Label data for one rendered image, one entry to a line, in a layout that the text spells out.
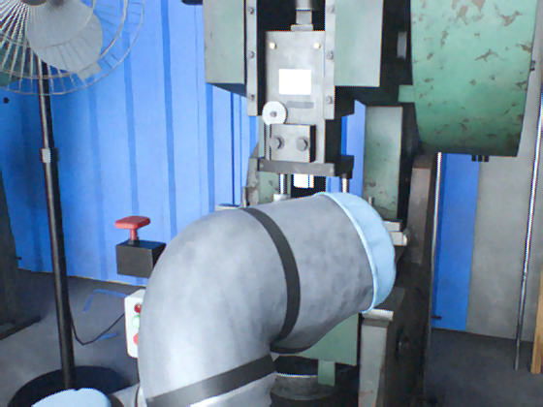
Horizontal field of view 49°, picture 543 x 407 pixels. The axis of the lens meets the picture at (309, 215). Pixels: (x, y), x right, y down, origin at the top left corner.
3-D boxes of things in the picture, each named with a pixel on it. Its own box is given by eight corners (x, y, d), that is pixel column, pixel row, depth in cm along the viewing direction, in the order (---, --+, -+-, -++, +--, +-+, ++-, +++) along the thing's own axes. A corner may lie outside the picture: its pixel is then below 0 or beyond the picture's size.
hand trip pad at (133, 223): (137, 257, 129) (135, 223, 127) (113, 254, 131) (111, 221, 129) (154, 248, 136) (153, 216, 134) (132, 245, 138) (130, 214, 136)
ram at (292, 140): (320, 167, 126) (323, 20, 119) (255, 162, 130) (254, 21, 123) (341, 156, 142) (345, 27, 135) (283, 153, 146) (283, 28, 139)
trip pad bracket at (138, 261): (156, 328, 132) (152, 244, 128) (119, 322, 135) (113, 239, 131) (170, 318, 138) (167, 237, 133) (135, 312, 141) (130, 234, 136)
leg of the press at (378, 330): (399, 615, 121) (427, 185, 100) (345, 600, 125) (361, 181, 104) (444, 393, 207) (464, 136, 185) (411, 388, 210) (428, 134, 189)
